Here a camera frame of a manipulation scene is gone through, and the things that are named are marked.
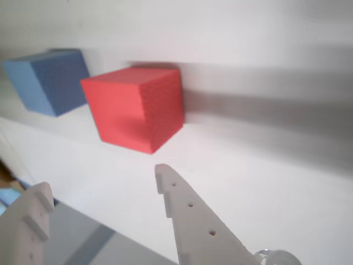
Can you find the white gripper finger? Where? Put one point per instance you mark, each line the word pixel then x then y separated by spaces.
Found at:
pixel 22 229
pixel 198 226

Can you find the blue foam cube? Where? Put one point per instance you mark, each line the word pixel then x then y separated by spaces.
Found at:
pixel 55 82

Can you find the red foam cube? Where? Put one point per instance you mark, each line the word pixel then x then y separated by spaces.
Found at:
pixel 129 110

